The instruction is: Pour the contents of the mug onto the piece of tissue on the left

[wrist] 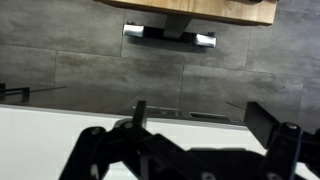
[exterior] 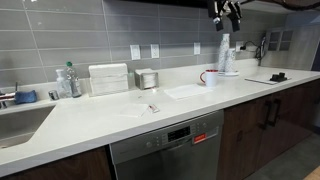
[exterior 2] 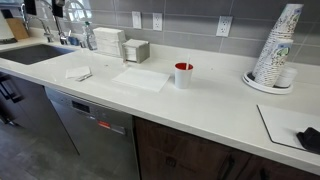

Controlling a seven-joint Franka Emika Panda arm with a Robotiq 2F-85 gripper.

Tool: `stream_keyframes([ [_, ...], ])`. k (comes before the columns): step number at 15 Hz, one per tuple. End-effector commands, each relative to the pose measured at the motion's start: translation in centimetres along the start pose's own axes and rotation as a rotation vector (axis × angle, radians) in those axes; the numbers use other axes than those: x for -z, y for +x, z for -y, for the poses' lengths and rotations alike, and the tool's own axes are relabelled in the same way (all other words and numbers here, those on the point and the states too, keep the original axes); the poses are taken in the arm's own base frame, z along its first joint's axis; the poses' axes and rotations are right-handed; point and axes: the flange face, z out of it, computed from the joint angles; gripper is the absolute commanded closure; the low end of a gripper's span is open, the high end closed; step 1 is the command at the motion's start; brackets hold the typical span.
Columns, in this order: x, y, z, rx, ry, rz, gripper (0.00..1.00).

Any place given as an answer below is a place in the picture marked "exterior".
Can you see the chrome faucet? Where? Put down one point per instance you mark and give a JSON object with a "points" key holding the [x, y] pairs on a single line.
{"points": [[6, 96]]}

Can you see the white sink basin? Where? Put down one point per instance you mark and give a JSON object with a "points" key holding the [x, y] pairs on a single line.
{"points": [[16, 126]]}

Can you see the dark wood sink cabinet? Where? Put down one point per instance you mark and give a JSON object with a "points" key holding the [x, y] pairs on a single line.
{"points": [[66, 166]]}

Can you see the white rectangular box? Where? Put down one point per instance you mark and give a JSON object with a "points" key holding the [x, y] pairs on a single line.
{"points": [[108, 80]]}

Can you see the small metal sink stopper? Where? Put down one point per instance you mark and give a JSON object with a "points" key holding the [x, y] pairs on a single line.
{"points": [[53, 95]]}

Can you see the white round tray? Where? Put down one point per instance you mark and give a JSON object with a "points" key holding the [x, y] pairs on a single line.
{"points": [[234, 74]]}

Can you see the white wall switch plate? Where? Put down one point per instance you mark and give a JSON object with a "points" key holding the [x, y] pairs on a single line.
{"points": [[135, 52]]}

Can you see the short patterned paper cup stack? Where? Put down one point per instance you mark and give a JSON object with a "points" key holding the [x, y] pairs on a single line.
{"points": [[230, 61]]}

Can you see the stainless steel dishwasher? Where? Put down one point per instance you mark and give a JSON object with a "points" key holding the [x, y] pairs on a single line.
{"points": [[166, 150]]}

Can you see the dark wood cabinet door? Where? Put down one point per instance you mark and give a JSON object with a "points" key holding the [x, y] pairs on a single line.
{"points": [[295, 110], [240, 143]]}

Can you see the clear soap bottle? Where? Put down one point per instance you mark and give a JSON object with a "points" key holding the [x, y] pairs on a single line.
{"points": [[62, 86]]}

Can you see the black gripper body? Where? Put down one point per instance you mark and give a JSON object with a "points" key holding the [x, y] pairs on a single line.
{"points": [[222, 5]]}

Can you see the white flat mat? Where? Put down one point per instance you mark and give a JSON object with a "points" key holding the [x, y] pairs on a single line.
{"points": [[260, 79]]}

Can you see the tall patterned paper cup stack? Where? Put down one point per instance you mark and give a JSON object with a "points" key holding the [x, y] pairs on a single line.
{"points": [[223, 50]]}

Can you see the grey wall panel frame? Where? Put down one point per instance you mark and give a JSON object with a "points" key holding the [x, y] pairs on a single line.
{"points": [[280, 40]]}

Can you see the large white tissue sheet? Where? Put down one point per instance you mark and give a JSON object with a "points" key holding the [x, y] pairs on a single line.
{"points": [[186, 91]]}

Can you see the blue sponge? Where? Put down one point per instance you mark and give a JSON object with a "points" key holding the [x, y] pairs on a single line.
{"points": [[25, 97]]}

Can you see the white wall outlet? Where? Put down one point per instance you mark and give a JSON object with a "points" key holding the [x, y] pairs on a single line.
{"points": [[238, 46], [154, 51], [197, 48]]}

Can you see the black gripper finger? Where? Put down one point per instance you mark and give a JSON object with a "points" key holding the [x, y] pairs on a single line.
{"points": [[218, 21], [235, 21]]}

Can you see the white mug red inside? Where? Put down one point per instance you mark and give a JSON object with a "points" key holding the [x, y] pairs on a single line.
{"points": [[211, 80]]}

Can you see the green capped clear bottle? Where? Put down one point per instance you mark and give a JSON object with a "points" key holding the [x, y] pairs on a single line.
{"points": [[74, 83]]}

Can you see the small black block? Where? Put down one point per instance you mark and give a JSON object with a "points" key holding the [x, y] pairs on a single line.
{"points": [[278, 77]]}

